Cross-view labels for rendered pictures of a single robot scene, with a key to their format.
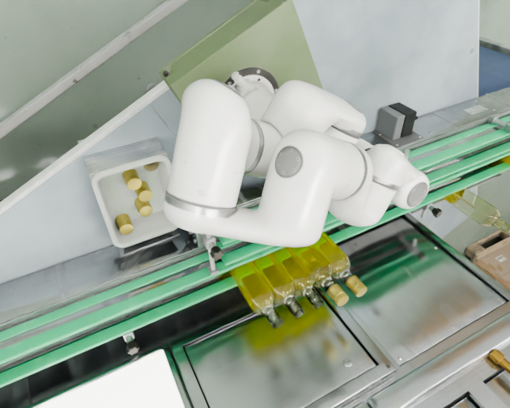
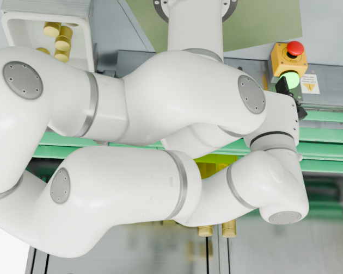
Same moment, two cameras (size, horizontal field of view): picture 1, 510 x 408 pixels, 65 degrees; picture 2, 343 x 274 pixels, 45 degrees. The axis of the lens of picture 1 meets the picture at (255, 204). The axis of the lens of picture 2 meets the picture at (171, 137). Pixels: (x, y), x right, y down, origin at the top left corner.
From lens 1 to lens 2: 0.35 m
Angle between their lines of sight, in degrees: 23
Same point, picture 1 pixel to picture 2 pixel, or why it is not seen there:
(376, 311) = (249, 248)
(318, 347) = (169, 253)
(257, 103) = (185, 19)
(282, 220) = (38, 231)
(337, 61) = not seen: outside the picture
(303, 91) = (163, 82)
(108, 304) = not seen: hidden behind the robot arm
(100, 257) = not seen: hidden behind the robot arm
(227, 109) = not seen: outside the picture
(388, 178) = (246, 197)
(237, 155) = (4, 159)
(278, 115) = (131, 91)
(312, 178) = (72, 217)
